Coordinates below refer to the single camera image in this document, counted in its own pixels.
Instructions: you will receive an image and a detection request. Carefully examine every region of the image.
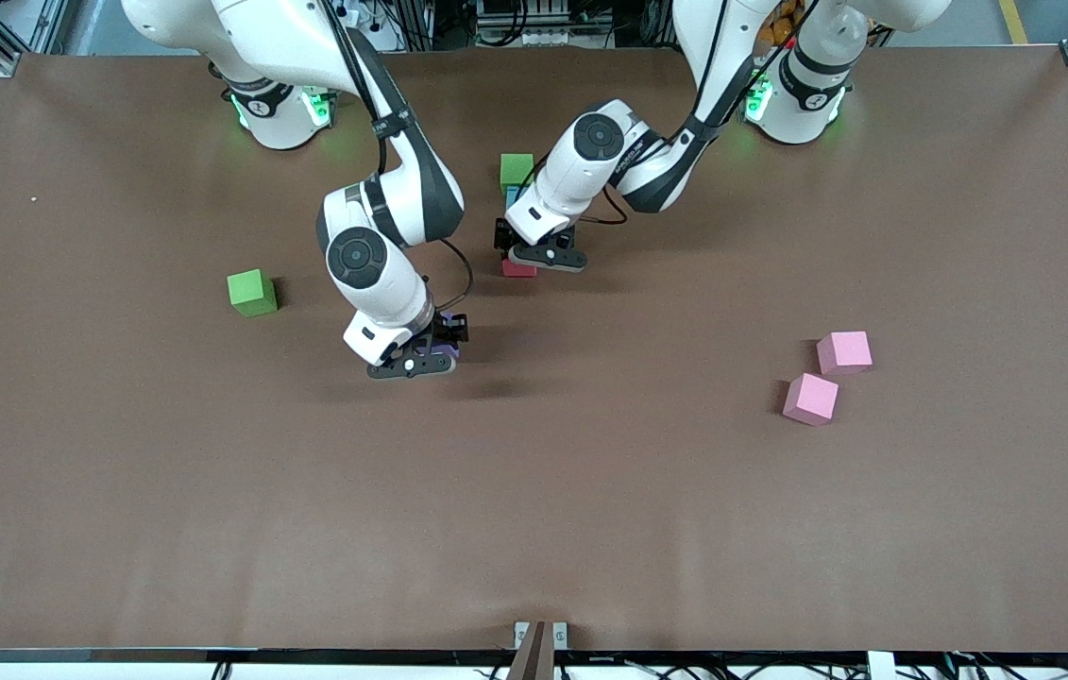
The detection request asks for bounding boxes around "pile of orange items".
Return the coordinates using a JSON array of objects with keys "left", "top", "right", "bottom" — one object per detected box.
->
[{"left": 760, "top": 0, "right": 804, "bottom": 43}]

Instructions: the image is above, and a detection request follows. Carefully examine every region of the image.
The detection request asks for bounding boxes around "black right camera cable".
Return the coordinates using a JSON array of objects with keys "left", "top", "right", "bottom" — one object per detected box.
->
[{"left": 335, "top": 0, "right": 475, "bottom": 322}]

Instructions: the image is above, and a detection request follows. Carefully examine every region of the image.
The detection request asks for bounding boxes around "pink foam cube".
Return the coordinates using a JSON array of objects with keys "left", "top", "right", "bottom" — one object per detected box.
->
[
  {"left": 783, "top": 373, "right": 840, "bottom": 427},
  {"left": 816, "top": 331, "right": 873, "bottom": 377}
]

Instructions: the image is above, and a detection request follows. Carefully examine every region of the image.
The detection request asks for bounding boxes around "dark electronics rack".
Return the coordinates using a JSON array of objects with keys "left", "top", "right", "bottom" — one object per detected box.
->
[{"left": 475, "top": 0, "right": 619, "bottom": 34}]

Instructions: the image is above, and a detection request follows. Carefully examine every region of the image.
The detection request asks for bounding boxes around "black cable under table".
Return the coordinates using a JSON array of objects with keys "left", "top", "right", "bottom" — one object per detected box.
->
[{"left": 944, "top": 652, "right": 1007, "bottom": 680}]

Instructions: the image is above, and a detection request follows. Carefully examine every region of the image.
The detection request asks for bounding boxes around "silver metal bracket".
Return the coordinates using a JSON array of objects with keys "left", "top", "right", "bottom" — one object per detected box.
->
[{"left": 514, "top": 620, "right": 568, "bottom": 651}]

